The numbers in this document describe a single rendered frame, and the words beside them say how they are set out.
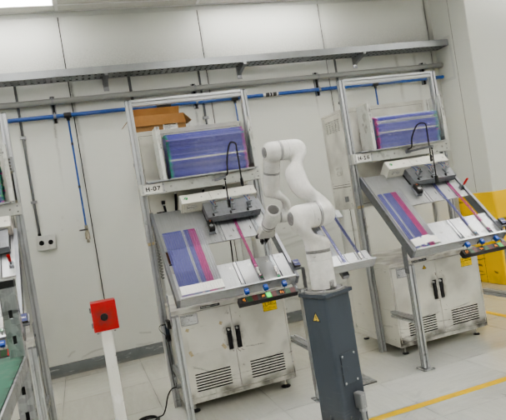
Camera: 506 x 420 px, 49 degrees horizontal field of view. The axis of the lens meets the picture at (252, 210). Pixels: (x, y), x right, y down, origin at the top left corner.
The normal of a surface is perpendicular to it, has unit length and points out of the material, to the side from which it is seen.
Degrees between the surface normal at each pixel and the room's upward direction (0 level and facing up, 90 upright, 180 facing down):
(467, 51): 90
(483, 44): 90
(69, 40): 90
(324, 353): 90
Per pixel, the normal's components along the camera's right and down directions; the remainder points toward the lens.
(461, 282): 0.30, -0.04
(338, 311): 0.60, -0.08
